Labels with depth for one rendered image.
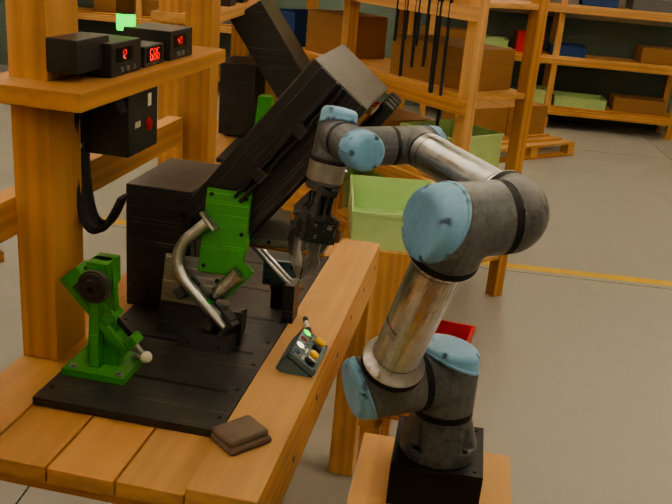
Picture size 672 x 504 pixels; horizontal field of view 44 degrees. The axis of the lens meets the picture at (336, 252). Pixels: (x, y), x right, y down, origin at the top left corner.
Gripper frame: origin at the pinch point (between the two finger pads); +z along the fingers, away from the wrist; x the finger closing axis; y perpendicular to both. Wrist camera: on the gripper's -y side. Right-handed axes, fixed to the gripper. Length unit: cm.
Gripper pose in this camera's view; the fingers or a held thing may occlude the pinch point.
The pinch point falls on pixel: (300, 271)
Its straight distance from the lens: 176.5
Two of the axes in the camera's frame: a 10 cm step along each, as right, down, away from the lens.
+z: -2.3, 9.4, 2.6
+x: 9.4, 1.4, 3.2
